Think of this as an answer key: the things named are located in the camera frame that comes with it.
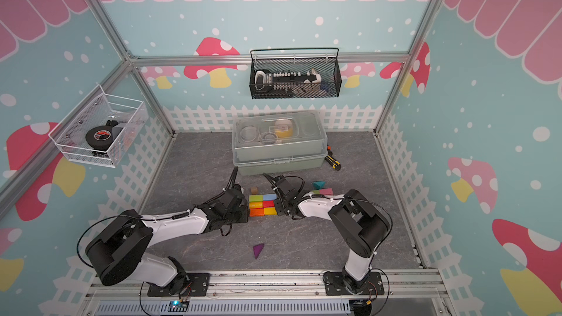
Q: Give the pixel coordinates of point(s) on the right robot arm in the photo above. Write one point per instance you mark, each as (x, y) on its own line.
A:
(362, 225)

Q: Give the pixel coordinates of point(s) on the green block top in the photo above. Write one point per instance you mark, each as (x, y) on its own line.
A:
(255, 198)

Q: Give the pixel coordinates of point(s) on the purple triangle block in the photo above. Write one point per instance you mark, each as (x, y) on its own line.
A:
(257, 250)

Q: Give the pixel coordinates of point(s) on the white black tool in basket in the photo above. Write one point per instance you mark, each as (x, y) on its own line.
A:
(266, 82)

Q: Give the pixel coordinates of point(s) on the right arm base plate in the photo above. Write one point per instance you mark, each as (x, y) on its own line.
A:
(342, 284)

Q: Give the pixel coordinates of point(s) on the yellow black screwdriver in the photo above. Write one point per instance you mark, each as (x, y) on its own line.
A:
(333, 162)

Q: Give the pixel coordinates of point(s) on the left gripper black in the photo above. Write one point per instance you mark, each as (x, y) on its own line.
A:
(244, 214)

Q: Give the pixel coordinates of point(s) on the red block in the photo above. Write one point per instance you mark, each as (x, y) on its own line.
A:
(268, 204)

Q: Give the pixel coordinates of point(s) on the green lit circuit board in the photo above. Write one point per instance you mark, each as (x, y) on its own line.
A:
(178, 306)

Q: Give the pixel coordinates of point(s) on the white wire basket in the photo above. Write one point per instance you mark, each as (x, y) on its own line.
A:
(127, 117)

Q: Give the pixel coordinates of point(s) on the pink block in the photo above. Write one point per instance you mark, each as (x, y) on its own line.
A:
(326, 192)

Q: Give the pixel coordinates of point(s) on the orange yellow supermarket block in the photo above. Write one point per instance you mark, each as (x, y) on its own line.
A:
(256, 205)

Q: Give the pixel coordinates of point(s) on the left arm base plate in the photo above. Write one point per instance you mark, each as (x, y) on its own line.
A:
(191, 284)

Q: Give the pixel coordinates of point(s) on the teal triangle block top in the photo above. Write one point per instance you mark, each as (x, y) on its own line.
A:
(319, 185)

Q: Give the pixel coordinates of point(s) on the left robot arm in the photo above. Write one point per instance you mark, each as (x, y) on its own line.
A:
(119, 251)

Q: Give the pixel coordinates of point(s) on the black wire mesh basket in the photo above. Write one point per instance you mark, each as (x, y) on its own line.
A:
(323, 60)

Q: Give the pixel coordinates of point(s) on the black tape roll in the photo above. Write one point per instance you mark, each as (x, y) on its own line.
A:
(100, 138)

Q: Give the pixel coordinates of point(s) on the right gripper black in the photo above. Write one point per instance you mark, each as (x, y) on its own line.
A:
(278, 210)

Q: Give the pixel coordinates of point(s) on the translucent plastic storage box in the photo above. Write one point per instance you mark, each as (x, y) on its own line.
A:
(278, 143)

